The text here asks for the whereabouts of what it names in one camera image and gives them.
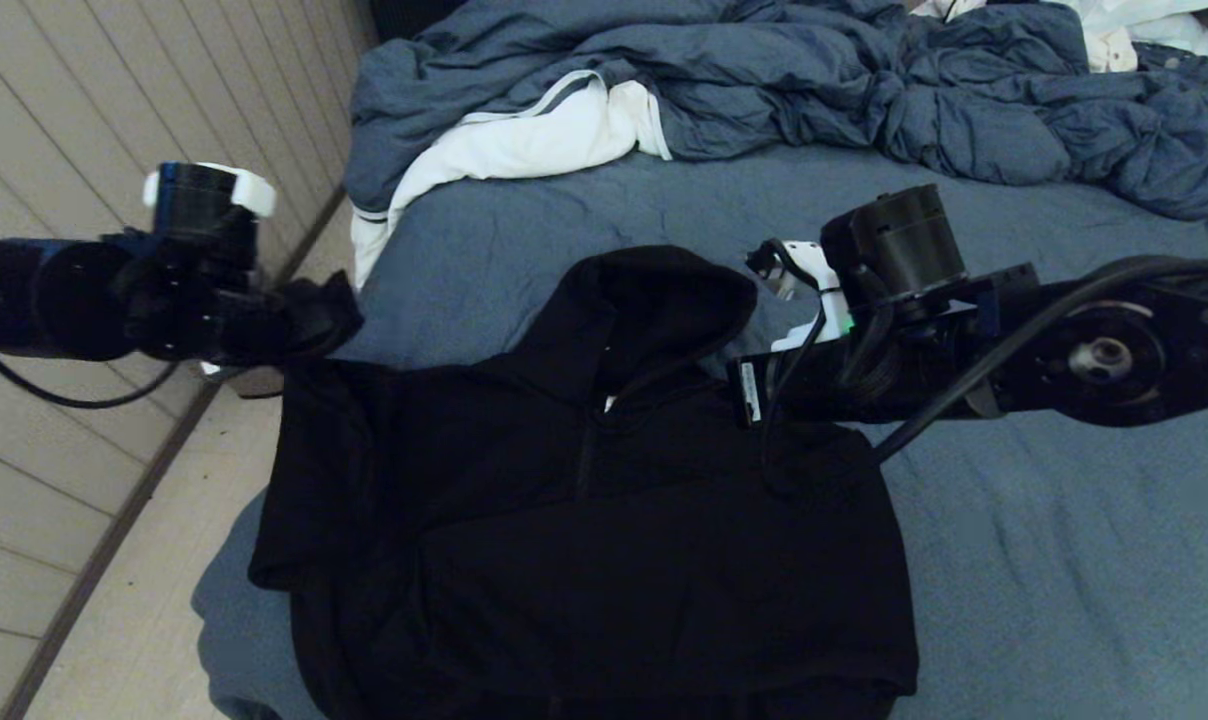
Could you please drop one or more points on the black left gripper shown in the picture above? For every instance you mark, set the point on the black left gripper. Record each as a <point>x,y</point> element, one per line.
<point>314,315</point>

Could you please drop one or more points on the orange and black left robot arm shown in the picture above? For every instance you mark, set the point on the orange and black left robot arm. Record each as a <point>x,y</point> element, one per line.
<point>64,300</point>

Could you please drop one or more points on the white garment with grey stripe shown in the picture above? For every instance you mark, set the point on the white garment with grey stripe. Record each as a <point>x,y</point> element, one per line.
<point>524,140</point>

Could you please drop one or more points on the cream rumpled garment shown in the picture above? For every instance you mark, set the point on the cream rumpled garment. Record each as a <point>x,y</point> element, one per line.
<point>1114,50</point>

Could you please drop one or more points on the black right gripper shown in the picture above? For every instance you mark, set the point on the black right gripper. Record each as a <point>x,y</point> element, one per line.
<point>774,390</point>

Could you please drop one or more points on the white pillow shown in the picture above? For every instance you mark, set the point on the white pillow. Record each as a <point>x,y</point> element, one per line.
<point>1159,30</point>

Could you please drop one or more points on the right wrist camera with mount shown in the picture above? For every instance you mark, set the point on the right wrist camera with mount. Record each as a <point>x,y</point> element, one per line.
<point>804,290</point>

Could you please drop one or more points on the black zip hoodie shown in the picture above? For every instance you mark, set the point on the black zip hoodie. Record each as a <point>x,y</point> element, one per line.
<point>584,550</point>

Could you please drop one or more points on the black headboard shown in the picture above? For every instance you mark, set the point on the black headboard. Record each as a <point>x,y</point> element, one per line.
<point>404,15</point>

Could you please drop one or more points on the rumpled blue duvet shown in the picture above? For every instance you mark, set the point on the rumpled blue duvet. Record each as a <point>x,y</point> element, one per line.
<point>764,70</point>

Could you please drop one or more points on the blue bed sheet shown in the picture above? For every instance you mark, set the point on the blue bed sheet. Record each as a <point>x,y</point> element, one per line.
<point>1064,600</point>

